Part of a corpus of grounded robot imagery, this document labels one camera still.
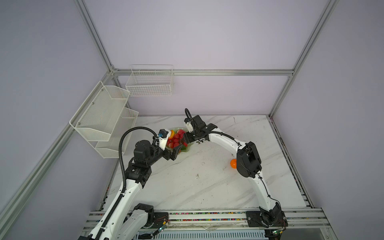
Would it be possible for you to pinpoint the aluminium frame rail front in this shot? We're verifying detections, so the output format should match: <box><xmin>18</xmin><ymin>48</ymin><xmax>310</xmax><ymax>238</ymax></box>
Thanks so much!
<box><xmin>82</xmin><ymin>207</ymin><xmax>332</xmax><ymax>232</ymax></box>

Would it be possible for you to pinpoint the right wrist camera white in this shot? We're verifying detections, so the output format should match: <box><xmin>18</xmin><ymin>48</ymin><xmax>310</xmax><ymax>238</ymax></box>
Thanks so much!
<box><xmin>184</xmin><ymin>118</ymin><xmax>194</xmax><ymax>133</ymax></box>

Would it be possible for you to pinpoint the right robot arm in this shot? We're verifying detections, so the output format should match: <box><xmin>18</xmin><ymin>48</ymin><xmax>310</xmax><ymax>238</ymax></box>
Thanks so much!
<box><xmin>183</xmin><ymin>109</ymin><xmax>287</xmax><ymax>228</ymax></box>

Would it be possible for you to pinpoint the green wavy fruit bowl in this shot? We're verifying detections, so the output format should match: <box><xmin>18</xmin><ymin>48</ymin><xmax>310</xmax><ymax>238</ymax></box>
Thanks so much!
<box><xmin>166</xmin><ymin>128</ymin><xmax>192</xmax><ymax>154</ymax></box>

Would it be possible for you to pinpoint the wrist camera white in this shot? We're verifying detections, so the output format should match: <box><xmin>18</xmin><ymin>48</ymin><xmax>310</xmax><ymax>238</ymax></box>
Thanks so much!
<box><xmin>184</xmin><ymin>118</ymin><xmax>194</xmax><ymax>133</ymax></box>
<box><xmin>158</xmin><ymin>129</ymin><xmax>171</xmax><ymax>150</ymax></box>

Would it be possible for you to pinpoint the red lychee bunch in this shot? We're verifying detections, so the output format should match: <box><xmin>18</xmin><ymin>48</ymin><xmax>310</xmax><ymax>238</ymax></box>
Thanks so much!
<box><xmin>167</xmin><ymin>129</ymin><xmax>188</xmax><ymax>149</ymax></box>

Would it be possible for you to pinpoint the fake orange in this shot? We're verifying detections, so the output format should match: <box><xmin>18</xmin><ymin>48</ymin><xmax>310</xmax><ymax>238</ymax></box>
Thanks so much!
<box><xmin>230</xmin><ymin>159</ymin><xmax>237</xmax><ymax>169</ymax></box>

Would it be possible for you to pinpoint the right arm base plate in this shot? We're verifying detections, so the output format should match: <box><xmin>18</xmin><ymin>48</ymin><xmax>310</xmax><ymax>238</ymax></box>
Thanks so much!
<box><xmin>246</xmin><ymin>211</ymin><xmax>288</xmax><ymax>228</ymax></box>

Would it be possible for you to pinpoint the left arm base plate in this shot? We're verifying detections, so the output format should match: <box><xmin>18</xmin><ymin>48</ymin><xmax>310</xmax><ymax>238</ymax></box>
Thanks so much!
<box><xmin>143</xmin><ymin>212</ymin><xmax>169</xmax><ymax>229</ymax></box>

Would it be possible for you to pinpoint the black corrugated cable left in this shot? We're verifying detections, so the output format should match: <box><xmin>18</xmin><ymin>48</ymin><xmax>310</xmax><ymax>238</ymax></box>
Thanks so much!
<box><xmin>92</xmin><ymin>126</ymin><xmax>158</xmax><ymax>240</ymax></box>

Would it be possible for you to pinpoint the red yellow fake mango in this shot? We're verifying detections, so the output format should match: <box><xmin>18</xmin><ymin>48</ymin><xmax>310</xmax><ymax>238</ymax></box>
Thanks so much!
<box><xmin>169</xmin><ymin>130</ymin><xmax>175</xmax><ymax>140</ymax></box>

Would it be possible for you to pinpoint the white mesh two-tier shelf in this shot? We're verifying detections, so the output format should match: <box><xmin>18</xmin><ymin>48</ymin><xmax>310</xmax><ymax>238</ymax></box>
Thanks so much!
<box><xmin>69</xmin><ymin>82</ymin><xmax>139</xmax><ymax>159</ymax></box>

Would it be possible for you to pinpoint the white wire basket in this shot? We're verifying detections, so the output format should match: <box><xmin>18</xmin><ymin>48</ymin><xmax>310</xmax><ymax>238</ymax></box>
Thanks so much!
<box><xmin>126</xmin><ymin>65</ymin><xmax>174</xmax><ymax>97</ymax></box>

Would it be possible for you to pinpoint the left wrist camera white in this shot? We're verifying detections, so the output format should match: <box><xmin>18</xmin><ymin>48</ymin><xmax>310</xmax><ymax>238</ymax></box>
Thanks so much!
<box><xmin>158</xmin><ymin>129</ymin><xmax>171</xmax><ymax>150</ymax></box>

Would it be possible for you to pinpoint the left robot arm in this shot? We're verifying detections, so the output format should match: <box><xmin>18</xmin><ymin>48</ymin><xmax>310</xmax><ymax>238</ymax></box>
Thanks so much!
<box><xmin>79</xmin><ymin>140</ymin><xmax>185</xmax><ymax>240</ymax></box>

